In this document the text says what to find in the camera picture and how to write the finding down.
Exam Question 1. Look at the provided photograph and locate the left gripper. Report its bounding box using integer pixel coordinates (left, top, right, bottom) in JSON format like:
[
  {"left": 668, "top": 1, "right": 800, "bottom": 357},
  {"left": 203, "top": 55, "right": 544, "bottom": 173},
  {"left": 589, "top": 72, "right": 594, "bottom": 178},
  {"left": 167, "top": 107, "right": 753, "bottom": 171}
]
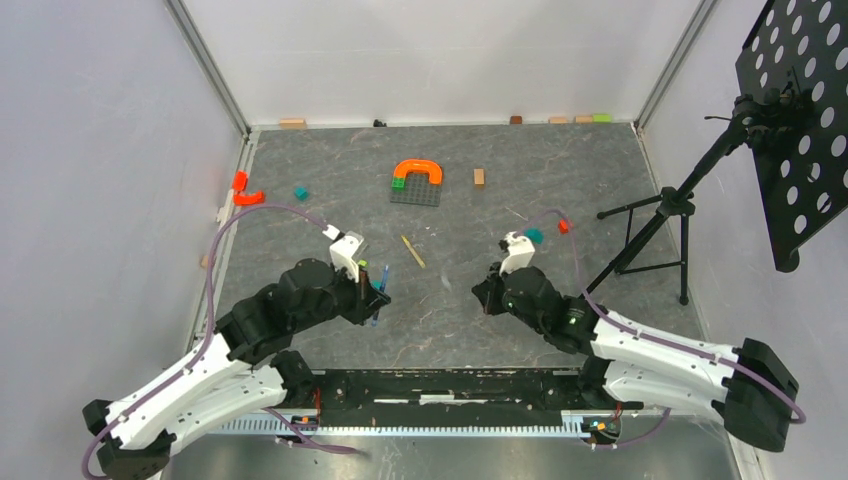
[{"left": 294, "top": 259, "right": 391, "bottom": 332}]

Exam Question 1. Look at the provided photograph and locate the blue pen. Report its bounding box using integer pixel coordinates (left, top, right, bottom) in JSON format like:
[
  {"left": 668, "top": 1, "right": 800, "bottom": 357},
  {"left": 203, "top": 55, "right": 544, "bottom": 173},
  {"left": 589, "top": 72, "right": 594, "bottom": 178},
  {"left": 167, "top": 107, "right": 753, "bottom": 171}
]
[{"left": 370, "top": 265, "right": 391, "bottom": 328}]

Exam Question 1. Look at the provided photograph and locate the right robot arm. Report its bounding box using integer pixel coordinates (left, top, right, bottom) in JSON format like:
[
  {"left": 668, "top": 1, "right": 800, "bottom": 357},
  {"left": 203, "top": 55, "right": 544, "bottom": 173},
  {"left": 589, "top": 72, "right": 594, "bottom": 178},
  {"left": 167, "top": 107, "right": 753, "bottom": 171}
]
[{"left": 471, "top": 264, "right": 802, "bottom": 452}]

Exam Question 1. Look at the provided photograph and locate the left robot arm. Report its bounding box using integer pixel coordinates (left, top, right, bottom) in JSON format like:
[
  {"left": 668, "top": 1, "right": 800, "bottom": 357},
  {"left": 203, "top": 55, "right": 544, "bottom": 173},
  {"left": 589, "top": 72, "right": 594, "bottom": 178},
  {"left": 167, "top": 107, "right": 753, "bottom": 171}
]
[{"left": 82, "top": 259, "right": 391, "bottom": 479}]

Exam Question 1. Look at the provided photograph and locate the yellow highlighter pen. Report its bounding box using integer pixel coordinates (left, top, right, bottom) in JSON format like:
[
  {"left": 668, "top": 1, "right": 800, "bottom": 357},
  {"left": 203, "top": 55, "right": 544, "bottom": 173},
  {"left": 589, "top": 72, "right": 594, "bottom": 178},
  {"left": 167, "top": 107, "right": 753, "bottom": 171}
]
[{"left": 400, "top": 235, "right": 426, "bottom": 269}]

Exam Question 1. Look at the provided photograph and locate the teal half-round block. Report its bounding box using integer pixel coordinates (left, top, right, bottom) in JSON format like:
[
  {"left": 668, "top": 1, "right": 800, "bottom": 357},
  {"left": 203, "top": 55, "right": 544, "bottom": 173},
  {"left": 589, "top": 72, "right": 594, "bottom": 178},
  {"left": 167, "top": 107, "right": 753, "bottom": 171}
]
[{"left": 524, "top": 228, "right": 544, "bottom": 244}]

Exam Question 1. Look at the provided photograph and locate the green lego brick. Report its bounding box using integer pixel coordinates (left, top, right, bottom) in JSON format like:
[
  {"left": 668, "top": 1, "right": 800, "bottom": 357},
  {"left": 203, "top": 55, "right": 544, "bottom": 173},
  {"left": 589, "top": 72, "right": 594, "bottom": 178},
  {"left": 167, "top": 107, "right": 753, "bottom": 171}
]
[{"left": 391, "top": 177, "right": 406, "bottom": 191}]

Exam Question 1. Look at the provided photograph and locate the dark grey lego baseplate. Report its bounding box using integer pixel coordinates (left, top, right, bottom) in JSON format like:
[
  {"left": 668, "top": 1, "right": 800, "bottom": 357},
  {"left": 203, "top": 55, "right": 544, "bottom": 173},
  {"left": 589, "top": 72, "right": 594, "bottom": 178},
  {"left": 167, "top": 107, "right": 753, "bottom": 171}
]
[{"left": 389, "top": 174, "right": 442, "bottom": 207}]

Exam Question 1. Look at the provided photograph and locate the black tripod stand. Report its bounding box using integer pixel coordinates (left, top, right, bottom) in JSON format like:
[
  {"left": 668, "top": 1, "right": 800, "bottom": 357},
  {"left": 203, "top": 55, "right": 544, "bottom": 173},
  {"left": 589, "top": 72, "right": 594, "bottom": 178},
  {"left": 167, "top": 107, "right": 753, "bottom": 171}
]
[{"left": 582, "top": 84, "right": 814, "bottom": 305}]

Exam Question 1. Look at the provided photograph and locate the orange curved block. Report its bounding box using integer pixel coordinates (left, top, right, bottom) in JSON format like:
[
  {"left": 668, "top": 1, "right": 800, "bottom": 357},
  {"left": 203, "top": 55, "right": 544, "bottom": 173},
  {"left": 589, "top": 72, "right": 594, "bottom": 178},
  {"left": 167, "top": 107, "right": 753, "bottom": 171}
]
[{"left": 233, "top": 191, "right": 266, "bottom": 206}]

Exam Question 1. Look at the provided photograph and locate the orange arch block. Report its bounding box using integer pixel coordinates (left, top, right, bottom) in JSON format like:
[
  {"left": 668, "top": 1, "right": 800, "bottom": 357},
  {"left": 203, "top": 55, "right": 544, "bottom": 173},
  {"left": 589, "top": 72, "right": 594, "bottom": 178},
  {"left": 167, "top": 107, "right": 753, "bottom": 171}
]
[{"left": 392, "top": 158, "right": 444, "bottom": 185}]

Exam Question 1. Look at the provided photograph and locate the black perforated panel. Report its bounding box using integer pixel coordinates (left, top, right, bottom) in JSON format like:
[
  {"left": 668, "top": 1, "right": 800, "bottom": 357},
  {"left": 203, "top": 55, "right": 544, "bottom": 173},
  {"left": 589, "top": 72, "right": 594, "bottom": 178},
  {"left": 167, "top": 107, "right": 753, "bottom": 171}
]
[{"left": 735, "top": 1, "right": 847, "bottom": 273}]

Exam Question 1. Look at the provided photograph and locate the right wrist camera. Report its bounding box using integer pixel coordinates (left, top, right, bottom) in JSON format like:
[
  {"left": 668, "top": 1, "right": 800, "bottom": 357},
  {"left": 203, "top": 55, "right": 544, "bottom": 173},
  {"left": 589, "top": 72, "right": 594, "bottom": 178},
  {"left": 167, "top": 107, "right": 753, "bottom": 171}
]
[{"left": 498, "top": 231, "right": 535, "bottom": 275}]

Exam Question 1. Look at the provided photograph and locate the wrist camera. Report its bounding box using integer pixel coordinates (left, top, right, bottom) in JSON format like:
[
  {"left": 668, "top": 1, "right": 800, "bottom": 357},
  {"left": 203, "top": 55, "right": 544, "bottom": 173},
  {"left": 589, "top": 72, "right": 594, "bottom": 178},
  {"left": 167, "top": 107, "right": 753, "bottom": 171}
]
[
  {"left": 498, "top": 231, "right": 535, "bottom": 275},
  {"left": 329, "top": 232, "right": 366, "bottom": 283}
]

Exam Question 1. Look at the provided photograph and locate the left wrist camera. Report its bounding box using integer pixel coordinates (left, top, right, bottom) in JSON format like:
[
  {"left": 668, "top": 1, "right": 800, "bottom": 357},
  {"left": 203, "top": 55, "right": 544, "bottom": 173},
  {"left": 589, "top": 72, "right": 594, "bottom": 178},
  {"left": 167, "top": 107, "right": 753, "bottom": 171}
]
[{"left": 329, "top": 232, "right": 366, "bottom": 283}]

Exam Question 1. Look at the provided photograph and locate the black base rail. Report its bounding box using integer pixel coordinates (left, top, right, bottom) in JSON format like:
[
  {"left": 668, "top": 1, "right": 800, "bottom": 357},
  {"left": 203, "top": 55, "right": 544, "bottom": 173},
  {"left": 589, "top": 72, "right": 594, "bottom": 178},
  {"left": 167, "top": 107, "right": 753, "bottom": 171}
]
[{"left": 250, "top": 349, "right": 645, "bottom": 429}]

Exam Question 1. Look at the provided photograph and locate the wooden block at wall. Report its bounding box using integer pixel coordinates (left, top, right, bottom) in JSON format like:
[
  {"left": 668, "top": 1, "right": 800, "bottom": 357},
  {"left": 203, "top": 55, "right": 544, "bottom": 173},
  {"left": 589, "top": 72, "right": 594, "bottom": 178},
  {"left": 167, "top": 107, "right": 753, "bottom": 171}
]
[{"left": 278, "top": 118, "right": 308, "bottom": 130}]

